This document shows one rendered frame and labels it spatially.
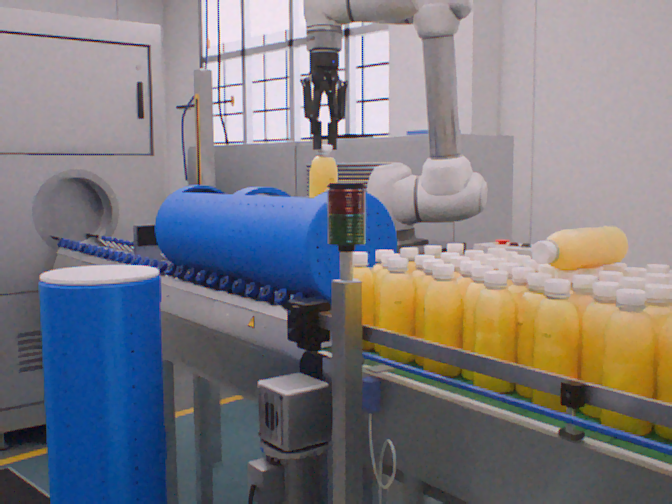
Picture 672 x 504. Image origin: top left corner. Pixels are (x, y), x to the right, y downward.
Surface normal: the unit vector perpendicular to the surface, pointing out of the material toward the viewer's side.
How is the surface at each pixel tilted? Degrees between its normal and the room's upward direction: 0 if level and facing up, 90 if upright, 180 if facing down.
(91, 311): 90
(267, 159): 90
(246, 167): 90
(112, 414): 90
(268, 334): 71
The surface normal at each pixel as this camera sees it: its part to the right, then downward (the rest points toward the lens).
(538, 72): -0.71, 0.08
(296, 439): 0.60, 0.08
